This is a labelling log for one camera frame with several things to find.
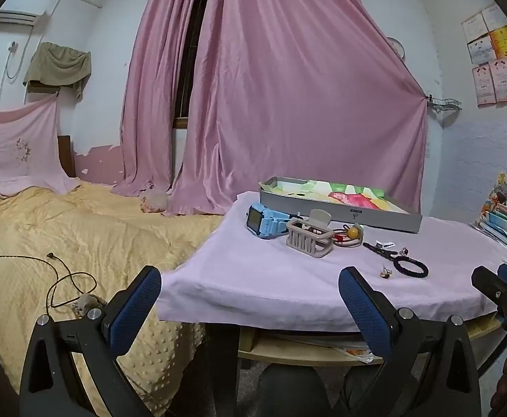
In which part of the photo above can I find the blue smart watch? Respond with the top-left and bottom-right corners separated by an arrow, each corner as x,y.
246,203 -> 304,236

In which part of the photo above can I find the grey tray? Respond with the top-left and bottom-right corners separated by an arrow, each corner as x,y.
259,176 -> 423,234

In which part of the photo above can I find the white air conditioner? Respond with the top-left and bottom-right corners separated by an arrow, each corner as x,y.
0,10 -> 48,27

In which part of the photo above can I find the wire wall shelf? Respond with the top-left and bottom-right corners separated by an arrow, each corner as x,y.
426,93 -> 463,114

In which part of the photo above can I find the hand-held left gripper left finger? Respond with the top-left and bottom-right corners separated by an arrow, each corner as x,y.
19,265 -> 163,417

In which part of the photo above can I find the pink curtain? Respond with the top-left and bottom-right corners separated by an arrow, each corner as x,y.
112,0 -> 219,197
162,0 -> 430,218

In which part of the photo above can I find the group of wall certificates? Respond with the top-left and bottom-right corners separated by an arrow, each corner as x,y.
461,3 -> 507,107

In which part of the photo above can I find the small beige pouch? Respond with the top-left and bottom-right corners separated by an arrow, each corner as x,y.
73,294 -> 107,319

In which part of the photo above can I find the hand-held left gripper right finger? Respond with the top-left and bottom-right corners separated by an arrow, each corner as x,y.
338,266 -> 482,417

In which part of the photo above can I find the colourful painted paper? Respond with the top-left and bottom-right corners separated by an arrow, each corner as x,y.
266,178 -> 410,214

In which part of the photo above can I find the black hair clip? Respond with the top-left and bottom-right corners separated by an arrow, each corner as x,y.
363,242 -> 397,262

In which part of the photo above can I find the wall clock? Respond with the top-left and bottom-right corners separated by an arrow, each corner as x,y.
385,37 -> 406,62

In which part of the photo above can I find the yellow dotted blanket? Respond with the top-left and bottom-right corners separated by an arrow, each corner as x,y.
0,181 -> 238,417

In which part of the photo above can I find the pink embroidered sheet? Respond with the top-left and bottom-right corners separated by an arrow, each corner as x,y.
0,93 -> 81,196

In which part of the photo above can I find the pink tablecloth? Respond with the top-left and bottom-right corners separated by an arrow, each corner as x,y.
156,191 -> 507,333

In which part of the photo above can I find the wooden table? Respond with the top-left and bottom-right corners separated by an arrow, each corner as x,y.
235,312 -> 507,368

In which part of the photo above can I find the wooden headboard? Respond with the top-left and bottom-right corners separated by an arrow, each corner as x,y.
57,134 -> 77,179

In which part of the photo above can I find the dark cord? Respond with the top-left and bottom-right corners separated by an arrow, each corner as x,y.
0,252 -> 98,310

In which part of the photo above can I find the beige hair claw clip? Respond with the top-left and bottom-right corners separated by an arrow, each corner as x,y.
285,209 -> 335,260

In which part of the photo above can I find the red cord beaded bracelet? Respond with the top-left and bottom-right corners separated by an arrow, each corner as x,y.
332,223 -> 364,248

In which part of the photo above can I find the olive cloth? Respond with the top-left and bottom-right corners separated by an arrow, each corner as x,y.
23,42 -> 92,100

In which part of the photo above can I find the dark window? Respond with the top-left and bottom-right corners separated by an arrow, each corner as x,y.
173,0 -> 214,129

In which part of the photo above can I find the black hair tie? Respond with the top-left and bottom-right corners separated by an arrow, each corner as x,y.
393,257 -> 430,278

